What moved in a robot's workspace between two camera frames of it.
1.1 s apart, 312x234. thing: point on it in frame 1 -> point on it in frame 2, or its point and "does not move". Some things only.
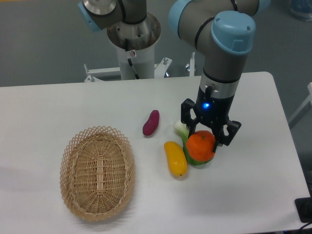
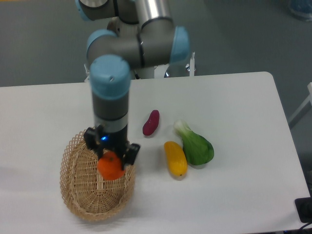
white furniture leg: x=309 y=98 does not move
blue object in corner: x=302 y=9 does not move
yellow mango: x=177 y=159 does not move
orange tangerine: x=200 y=146 -> x=109 y=166
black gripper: x=211 y=108 -> x=116 y=142
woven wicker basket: x=97 y=172 does not move
